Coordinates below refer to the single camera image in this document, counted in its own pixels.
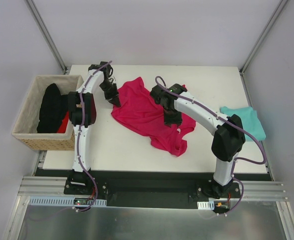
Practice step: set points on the left rear aluminium post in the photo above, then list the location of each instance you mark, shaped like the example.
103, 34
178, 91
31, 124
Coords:
46, 34

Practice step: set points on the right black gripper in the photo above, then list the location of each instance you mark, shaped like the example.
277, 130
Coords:
172, 119

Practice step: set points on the black t shirt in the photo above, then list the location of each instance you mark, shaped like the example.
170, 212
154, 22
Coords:
52, 110

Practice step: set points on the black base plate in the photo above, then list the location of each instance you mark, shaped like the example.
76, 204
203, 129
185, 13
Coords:
138, 189

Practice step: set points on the folded teal t shirt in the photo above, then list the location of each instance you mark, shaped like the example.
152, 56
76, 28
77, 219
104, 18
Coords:
249, 118

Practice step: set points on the wicker laundry basket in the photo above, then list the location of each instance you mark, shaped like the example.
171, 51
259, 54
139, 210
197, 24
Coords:
27, 121

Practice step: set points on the aluminium rail frame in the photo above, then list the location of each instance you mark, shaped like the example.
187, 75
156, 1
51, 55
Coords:
265, 211

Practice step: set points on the right rear aluminium post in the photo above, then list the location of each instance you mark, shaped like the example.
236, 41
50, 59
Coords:
279, 9

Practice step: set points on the aluminium post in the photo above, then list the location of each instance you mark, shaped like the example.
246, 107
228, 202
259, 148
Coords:
279, 9
46, 34

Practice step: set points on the white cable duct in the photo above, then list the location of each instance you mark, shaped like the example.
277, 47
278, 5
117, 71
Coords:
206, 205
53, 201

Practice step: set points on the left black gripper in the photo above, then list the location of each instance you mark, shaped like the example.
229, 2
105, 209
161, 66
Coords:
110, 92

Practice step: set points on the red t shirt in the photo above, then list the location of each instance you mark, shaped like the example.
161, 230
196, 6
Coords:
62, 128

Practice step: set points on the right white cable duct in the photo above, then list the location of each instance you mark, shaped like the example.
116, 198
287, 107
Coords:
206, 205

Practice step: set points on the left white cable duct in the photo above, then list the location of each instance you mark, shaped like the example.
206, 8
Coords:
53, 201

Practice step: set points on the pink t shirt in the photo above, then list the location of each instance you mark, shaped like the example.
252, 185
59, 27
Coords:
139, 113

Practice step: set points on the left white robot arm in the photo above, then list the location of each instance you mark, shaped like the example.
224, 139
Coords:
82, 110

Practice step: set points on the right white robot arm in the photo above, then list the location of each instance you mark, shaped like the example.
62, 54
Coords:
227, 140

